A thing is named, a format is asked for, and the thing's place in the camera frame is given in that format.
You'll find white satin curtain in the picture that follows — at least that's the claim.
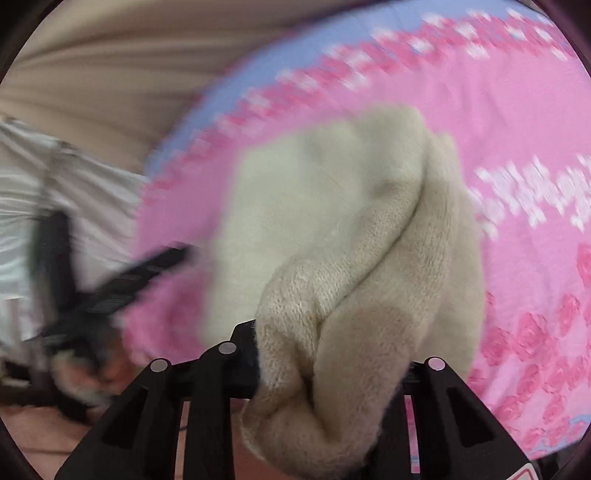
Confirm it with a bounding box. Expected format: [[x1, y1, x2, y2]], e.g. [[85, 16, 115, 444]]
[[0, 117, 148, 352]]

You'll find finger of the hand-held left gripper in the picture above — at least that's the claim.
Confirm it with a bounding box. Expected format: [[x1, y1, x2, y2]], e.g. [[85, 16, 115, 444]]
[[99, 244, 195, 319]]

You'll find cream sweater with black hearts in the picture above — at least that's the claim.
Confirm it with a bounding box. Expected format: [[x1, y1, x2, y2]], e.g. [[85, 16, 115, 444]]
[[203, 105, 485, 480]]

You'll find pink floral bed sheet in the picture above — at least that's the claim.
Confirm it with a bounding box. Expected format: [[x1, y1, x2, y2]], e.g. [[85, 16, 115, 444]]
[[122, 0, 591, 476]]

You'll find person's left hand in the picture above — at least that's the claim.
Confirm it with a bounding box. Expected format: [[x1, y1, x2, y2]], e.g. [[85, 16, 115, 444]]
[[50, 348, 136, 417]]

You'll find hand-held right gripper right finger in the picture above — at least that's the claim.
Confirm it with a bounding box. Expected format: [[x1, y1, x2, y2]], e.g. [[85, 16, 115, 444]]
[[369, 355, 536, 480]]

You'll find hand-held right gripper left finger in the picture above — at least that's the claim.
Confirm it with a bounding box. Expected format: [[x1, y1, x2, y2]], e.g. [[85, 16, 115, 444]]
[[55, 318, 260, 480]]

